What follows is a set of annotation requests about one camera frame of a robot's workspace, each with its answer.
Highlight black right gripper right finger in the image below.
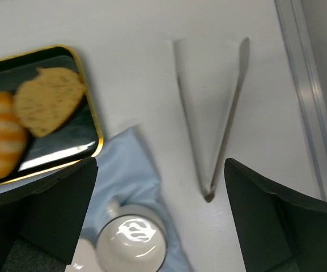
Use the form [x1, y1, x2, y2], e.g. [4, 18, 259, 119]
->
[224, 159, 327, 271]

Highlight right bread slice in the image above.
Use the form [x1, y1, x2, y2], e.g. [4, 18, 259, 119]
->
[14, 67, 87, 137]

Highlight dark green serving tray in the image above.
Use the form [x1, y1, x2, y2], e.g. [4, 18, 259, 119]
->
[0, 45, 104, 186]

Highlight aluminium rail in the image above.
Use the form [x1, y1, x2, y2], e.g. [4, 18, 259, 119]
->
[275, 1, 327, 201]

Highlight light blue cloth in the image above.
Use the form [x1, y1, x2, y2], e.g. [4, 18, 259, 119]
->
[80, 127, 191, 271]

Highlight striped bread roll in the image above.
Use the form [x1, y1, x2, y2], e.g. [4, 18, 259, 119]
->
[0, 91, 28, 179]

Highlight metal kitchen tongs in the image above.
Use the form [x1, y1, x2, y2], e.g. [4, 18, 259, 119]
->
[172, 37, 250, 203]

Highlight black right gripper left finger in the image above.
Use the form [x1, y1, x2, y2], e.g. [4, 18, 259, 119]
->
[0, 157, 98, 271]

